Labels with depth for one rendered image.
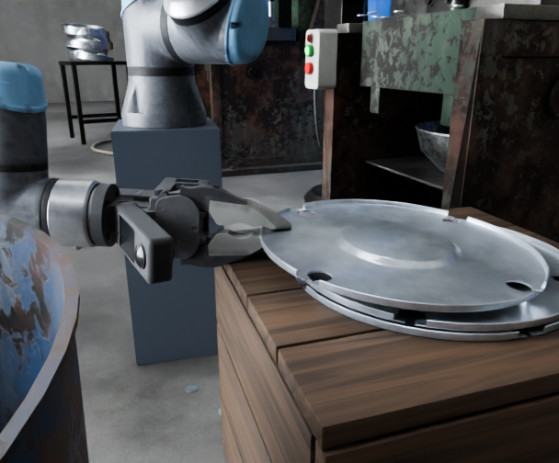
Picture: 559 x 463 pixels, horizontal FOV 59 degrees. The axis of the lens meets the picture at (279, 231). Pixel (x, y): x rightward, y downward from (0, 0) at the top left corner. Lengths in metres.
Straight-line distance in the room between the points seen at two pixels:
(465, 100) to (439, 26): 0.21
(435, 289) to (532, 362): 0.09
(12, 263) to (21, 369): 0.07
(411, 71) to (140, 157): 0.57
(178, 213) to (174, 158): 0.35
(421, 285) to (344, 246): 0.10
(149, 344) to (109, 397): 0.12
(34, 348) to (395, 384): 0.23
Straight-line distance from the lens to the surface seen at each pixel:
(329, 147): 1.29
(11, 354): 0.36
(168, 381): 0.98
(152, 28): 0.88
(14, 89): 0.58
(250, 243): 0.54
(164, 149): 0.87
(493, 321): 0.44
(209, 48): 0.82
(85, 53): 3.86
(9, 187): 0.59
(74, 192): 0.57
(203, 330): 1.00
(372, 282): 0.44
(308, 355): 0.39
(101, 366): 1.05
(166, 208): 0.53
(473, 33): 0.88
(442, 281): 0.47
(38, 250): 0.28
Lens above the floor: 0.56
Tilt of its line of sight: 19 degrees down
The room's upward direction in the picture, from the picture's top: straight up
